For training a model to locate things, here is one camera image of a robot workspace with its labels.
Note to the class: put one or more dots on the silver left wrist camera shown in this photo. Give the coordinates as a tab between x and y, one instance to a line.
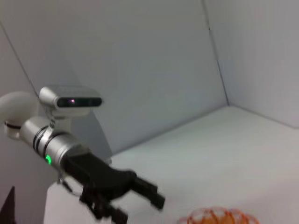
70	102

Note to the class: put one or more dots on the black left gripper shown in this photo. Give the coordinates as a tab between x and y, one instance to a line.
102	177

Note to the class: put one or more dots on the orange woven plastic basket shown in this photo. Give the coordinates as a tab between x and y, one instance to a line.
222	217

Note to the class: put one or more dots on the black flat panel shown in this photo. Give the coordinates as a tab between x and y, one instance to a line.
9	210

